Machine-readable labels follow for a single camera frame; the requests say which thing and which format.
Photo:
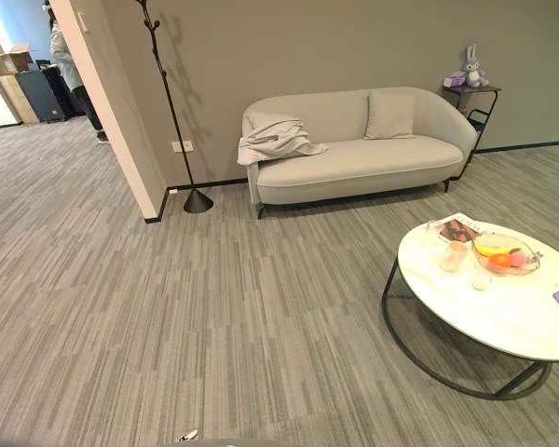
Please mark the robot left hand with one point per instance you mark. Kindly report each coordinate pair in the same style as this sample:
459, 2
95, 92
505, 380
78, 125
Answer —
186, 437

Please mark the beige fabric sofa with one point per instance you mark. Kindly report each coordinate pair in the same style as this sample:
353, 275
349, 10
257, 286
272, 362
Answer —
354, 163

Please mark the black branch coat rack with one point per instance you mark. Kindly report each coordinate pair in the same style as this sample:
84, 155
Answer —
170, 100

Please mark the grey garment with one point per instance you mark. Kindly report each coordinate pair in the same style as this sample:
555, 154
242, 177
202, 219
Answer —
279, 139

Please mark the pale pink cup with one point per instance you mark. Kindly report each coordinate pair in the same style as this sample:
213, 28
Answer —
451, 257

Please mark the small clear glass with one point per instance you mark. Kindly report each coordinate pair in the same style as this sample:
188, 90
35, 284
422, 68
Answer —
480, 281

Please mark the round white marble coffee table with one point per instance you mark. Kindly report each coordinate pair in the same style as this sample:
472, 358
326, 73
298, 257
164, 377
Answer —
494, 307

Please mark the open magazine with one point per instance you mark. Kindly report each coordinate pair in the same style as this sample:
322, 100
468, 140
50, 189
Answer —
461, 229

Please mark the yellow banana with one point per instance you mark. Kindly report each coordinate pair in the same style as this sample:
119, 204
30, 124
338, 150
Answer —
491, 249

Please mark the orange fruit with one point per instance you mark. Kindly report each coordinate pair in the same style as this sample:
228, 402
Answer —
499, 262

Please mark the clear glass fruit bowl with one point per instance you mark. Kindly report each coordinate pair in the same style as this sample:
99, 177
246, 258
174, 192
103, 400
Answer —
505, 256

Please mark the black suitcase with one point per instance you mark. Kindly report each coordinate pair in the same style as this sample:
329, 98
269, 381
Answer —
39, 95

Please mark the pink peach fruit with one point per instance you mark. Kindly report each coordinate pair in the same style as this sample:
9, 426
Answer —
517, 257

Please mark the beige square cushion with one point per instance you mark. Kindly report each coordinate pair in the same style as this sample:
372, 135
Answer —
391, 114

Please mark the person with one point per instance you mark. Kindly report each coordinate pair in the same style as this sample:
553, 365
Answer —
72, 70

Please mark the light wooden cabinet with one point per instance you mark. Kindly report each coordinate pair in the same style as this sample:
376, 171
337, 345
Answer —
7, 88

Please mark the cardboard box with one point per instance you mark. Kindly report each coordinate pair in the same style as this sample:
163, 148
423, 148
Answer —
18, 58

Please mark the small wooden side table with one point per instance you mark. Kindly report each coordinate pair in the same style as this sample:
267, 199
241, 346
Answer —
475, 109

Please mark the purple wet wipes pack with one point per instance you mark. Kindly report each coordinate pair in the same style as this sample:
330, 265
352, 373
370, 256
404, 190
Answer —
454, 80

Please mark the grey plush bunny toy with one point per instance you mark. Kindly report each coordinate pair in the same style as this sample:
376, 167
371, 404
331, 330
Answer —
473, 65

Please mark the white wall socket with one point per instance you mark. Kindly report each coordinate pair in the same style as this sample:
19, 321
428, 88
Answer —
183, 146

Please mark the white light switch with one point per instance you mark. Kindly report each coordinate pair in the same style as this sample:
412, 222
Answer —
81, 21

